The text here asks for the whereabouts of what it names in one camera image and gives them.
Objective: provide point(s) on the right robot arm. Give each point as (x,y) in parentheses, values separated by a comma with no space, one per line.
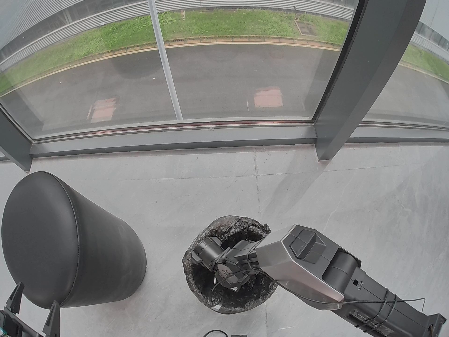
(298,269)

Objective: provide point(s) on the window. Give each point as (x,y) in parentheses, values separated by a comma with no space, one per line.
(379,47)

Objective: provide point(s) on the dark grey round chair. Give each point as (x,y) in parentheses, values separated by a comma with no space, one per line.
(63,244)

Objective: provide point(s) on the black plastic bag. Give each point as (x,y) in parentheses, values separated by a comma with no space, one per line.
(242,298)

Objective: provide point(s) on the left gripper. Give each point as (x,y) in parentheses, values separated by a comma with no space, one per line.
(21,325)

